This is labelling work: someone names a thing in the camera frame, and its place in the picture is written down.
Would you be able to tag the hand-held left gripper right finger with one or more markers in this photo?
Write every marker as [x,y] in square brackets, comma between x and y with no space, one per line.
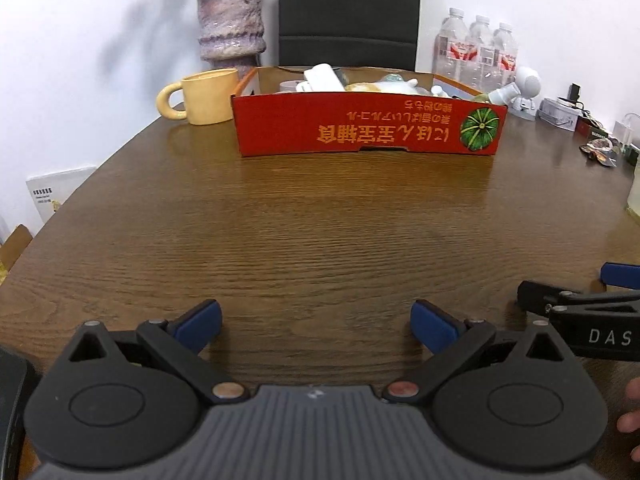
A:
[435,329]

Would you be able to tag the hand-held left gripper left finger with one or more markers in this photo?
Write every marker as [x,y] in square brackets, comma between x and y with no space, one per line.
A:
[200,322]

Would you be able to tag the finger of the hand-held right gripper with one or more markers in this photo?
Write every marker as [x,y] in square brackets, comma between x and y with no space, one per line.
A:
[540,294]
[622,275]

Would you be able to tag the red cardboard box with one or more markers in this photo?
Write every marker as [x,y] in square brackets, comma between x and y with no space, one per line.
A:
[270,125]

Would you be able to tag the white items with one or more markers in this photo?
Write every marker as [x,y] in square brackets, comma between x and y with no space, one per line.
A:
[325,77]

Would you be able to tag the person's right hand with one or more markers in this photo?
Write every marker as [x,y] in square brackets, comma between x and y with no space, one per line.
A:
[631,421]

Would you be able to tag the plastic cup with pale drink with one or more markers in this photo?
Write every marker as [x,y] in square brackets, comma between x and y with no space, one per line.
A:
[634,195]

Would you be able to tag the crumpled snack wrapper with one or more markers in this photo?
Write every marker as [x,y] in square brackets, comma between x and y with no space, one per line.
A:
[600,152]

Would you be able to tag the dark red box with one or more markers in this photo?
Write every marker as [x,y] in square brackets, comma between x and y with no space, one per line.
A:
[590,127]

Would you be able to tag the grey tin box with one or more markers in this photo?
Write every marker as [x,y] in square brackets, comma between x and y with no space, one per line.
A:
[557,112]

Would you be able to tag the black adapter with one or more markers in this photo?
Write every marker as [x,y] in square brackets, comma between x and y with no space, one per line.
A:
[575,94]

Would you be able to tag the white box with print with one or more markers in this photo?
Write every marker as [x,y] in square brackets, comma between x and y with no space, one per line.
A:
[60,192]

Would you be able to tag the brown cardboard piece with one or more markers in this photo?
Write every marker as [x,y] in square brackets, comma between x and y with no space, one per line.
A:
[14,250]

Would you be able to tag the white robot figurine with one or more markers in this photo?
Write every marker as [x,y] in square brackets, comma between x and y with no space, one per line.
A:
[527,87]

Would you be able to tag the dark flat object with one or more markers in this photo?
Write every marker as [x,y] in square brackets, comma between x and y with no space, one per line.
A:
[12,410]

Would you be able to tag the yellow ceramic mug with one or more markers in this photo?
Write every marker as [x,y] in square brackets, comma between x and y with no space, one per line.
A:
[210,97]

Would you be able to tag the clear water bottle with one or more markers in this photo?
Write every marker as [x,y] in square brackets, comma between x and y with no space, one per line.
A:
[506,55]
[481,55]
[450,50]

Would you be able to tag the white plush toy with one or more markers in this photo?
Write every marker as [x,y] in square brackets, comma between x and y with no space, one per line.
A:
[375,87]

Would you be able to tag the pale tape roll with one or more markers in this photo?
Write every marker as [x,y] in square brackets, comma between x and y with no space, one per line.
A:
[291,86]

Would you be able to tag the clear plastic bag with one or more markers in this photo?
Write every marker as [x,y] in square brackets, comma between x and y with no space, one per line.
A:
[391,78]

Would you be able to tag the purple glazed ceramic vase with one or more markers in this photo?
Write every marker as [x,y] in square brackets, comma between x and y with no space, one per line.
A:
[230,25]

